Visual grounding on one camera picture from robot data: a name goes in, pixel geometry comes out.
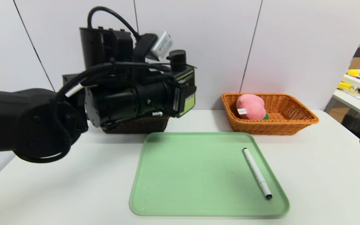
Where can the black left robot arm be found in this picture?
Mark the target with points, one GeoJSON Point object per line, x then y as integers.
{"type": "Point", "coordinates": [27, 125]}

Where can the light green plastic tray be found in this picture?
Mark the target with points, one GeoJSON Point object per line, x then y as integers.
{"type": "Point", "coordinates": [198, 175]}

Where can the dark brown wicker basket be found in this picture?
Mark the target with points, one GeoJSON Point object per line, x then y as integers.
{"type": "Point", "coordinates": [136, 126]}

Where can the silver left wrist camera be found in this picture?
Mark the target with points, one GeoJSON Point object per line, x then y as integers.
{"type": "Point", "coordinates": [161, 43]}

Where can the orange wicker basket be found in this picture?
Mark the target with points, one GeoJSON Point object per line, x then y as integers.
{"type": "Point", "coordinates": [292, 122]}

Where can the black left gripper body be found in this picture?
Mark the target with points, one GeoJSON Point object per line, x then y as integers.
{"type": "Point", "coordinates": [184, 95]}

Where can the pink plush peach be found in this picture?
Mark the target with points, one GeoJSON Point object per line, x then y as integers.
{"type": "Point", "coordinates": [252, 106]}

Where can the yellow toy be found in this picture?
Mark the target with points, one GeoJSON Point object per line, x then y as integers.
{"type": "Point", "coordinates": [354, 74]}

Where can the yellow packet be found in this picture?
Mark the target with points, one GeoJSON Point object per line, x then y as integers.
{"type": "Point", "coordinates": [344, 86]}

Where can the dark green pump bottle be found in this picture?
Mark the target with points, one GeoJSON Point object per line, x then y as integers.
{"type": "Point", "coordinates": [186, 79]}

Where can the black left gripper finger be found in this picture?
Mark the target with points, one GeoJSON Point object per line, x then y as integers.
{"type": "Point", "coordinates": [187, 92]}

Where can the white marker pen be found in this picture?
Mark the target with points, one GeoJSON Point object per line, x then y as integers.
{"type": "Point", "coordinates": [256, 172]}

